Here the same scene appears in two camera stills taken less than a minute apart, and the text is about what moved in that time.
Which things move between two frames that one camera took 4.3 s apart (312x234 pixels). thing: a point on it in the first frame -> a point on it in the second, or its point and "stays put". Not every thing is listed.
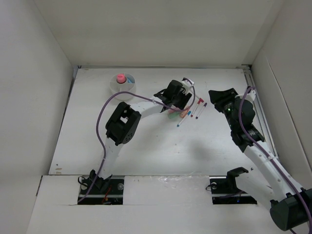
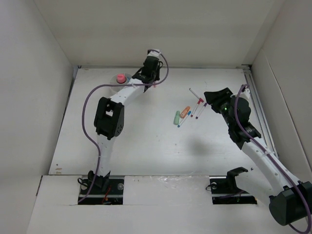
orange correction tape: (184, 113) stays put
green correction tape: (173, 115) -> (176, 119)
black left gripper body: (179, 101) -> (155, 74)
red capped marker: (198, 103) stays put
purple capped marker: (204, 106) stays put
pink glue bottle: (121, 78) stays put
